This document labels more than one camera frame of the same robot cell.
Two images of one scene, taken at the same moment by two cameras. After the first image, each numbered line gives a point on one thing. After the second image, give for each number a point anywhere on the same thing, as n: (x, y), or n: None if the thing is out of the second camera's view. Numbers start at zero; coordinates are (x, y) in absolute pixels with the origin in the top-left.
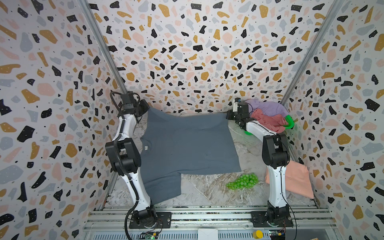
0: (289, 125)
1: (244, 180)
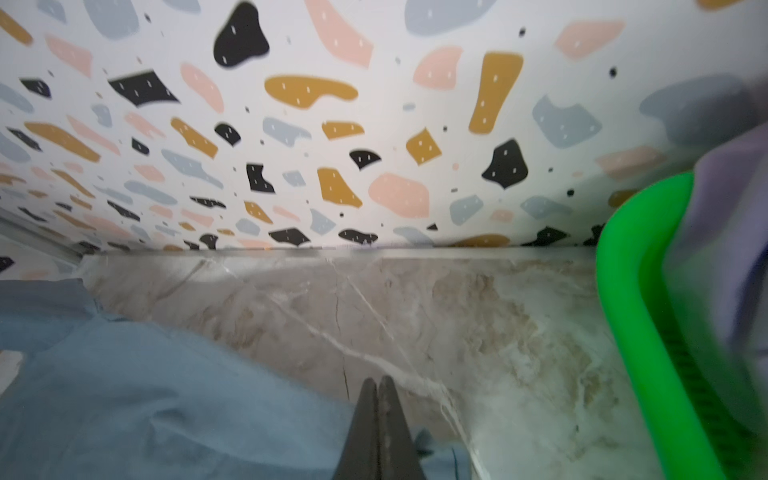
0: (716, 433)
1: None
